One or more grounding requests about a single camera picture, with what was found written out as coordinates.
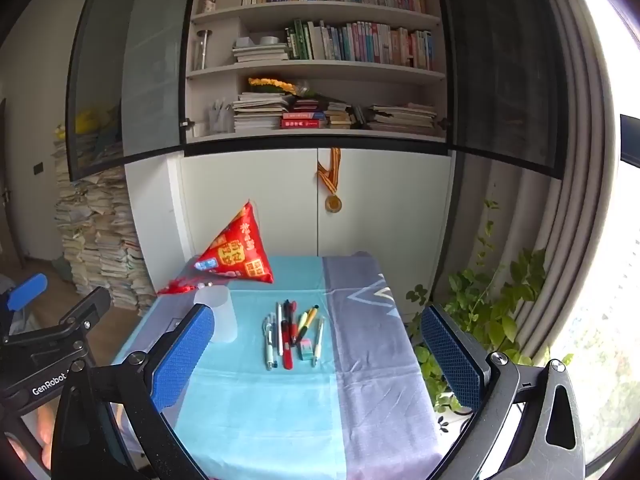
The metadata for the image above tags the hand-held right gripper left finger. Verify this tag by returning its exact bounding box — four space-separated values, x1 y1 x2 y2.
50 302 217 480

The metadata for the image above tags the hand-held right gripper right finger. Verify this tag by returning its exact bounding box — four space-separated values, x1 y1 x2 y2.
421 304 587 480

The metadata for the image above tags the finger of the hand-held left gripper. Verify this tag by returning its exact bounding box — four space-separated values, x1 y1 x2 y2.
0 287 112 378
0 274 48 336

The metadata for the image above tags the translucent plastic cup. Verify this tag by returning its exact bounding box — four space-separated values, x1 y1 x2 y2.
194 285 237 345

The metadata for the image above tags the clear light blue pen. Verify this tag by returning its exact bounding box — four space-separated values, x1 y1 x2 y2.
262 324 275 372

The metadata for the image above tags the red utility knife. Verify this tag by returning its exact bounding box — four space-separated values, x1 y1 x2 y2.
281 317 297 371

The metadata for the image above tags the pale green pen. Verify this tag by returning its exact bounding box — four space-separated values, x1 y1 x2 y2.
311 316 326 367

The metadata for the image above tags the person's left hand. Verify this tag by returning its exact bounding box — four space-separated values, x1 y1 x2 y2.
37 402 57 466

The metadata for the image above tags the red tassel charm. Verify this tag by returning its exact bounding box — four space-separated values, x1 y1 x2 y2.
157 280 216 297

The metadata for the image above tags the green leafy potted plant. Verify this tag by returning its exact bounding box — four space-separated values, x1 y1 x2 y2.
405 199 576 417

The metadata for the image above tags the tall pile of papers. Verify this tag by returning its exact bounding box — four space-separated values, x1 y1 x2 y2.
52 125 157 317

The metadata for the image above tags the brown wooden door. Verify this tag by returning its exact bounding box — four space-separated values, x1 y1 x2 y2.
0 99 25 267

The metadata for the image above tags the red triangular pillow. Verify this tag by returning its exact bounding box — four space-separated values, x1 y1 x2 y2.
194 200 276 285

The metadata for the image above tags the blue grey printed tablecloth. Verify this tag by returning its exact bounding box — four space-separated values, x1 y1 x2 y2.
111 252 453 480

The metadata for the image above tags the white bookcase cabinet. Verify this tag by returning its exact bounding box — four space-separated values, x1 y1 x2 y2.
67 0 568 321

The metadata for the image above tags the gold medal striped ribbon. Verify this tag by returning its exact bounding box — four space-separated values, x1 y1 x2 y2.
316 147 346 213

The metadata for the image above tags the clear glass pen holder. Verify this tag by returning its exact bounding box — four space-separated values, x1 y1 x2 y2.
209 101 234 134

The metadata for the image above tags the dark glass cabinet door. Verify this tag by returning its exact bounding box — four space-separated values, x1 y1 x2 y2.
434 0 568 179
67 0 201 182

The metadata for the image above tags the stack of red books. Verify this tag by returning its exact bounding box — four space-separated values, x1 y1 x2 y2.
280 100 329 130

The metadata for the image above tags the yellow flower bouquet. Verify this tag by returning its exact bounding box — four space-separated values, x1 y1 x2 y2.
248 77 317 99

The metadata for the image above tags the clear tall glass jar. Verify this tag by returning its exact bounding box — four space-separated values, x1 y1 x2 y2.
195 30 211 71

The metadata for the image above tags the stack of white books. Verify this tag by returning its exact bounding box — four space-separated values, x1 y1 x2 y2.
232 42 291 64

